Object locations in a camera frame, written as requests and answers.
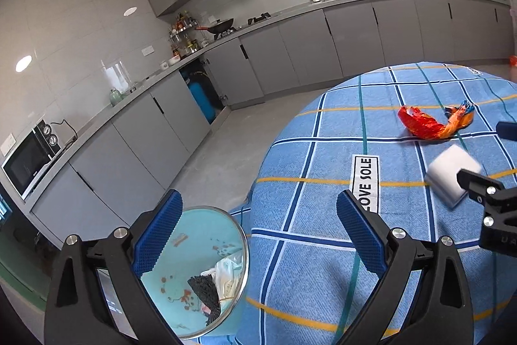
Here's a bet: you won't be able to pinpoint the orange red snack wrapper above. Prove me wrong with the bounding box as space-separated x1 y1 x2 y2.
398 100 475 140

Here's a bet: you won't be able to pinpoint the white plastic bag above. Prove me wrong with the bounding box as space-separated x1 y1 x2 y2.
202 254 245 303

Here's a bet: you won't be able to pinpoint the spice rack with bottles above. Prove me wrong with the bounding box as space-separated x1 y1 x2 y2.
167 11 200 59

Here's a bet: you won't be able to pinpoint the black microwave power cable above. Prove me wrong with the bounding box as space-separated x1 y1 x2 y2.
49 120 78 149

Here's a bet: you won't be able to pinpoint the grey kitchen base cabinets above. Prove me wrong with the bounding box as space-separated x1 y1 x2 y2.
28 0 513 244

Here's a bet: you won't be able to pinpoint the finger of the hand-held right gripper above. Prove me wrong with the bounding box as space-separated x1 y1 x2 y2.
456 168 517 228
496 121 517 141

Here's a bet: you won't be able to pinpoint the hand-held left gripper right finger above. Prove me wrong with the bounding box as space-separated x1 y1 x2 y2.
335 189 474 345

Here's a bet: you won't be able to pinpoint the white paper cup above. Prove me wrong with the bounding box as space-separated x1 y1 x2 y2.
424 144 483 208

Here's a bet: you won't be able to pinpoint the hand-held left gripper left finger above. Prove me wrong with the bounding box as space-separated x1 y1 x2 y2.
44 189 184 345

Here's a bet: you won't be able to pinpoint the black wok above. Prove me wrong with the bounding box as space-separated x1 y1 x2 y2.
196 18 235 36

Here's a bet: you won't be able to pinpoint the black mesh scrubber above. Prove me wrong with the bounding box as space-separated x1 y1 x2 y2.
187 274 223 325

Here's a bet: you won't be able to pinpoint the blue plaid tablecloth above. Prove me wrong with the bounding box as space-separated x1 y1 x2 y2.
198 62 517 345

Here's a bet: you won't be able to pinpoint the blue water filter tank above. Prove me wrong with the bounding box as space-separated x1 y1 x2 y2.
189 82 216 123

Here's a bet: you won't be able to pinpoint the gas stove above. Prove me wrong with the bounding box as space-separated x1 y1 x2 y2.
214 13 272 38

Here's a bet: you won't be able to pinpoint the light blue trash bin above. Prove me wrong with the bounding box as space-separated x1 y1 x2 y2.
139 206 249 340

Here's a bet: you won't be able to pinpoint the white microwave oven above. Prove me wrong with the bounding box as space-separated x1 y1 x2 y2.
1 120 61 200

